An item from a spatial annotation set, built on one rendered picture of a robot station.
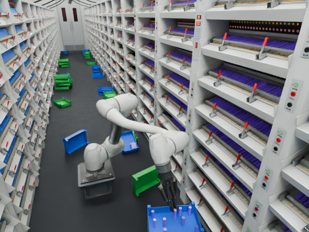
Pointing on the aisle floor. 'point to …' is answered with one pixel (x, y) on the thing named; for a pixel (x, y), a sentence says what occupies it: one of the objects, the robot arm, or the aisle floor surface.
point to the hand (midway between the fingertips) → (172, 204)
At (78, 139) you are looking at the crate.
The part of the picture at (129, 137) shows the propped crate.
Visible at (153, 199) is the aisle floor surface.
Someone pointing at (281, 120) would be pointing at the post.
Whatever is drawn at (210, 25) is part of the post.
